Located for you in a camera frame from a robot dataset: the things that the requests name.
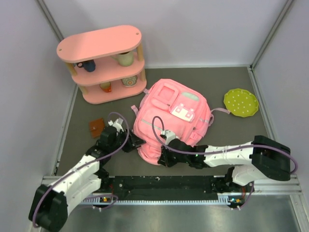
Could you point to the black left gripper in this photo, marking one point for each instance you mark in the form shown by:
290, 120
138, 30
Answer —
133, 142

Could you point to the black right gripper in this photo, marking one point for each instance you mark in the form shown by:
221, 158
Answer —
164, 159

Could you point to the pink student backpack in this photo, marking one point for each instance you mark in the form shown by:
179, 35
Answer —
169, 105

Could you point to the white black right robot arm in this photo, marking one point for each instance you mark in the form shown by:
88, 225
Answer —
261, 158

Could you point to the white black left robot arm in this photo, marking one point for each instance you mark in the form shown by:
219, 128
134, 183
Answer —
52, 204

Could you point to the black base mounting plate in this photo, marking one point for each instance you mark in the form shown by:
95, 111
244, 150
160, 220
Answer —
169, 187

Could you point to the brown leather wallet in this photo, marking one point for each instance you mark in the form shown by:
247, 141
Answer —
96, 127

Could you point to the patterned ceramic bowl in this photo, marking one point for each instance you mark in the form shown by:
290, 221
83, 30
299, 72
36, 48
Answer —
129, 81

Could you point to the orange cup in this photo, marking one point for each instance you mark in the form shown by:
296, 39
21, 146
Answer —
106, 87

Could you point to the pink three-tier wooden shelf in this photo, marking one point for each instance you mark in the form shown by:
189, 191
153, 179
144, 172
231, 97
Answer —
100, 45

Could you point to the pale green mug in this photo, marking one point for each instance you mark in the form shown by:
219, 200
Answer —
124, 59

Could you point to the dark blue mug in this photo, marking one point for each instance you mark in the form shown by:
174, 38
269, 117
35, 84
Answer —
88, 65

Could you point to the green polka dot plate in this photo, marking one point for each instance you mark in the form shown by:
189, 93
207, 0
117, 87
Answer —
241, 102

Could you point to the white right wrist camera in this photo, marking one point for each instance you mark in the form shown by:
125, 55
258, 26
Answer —
168, 136

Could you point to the grey slotted cable duct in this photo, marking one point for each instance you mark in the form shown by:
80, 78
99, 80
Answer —
220, 199

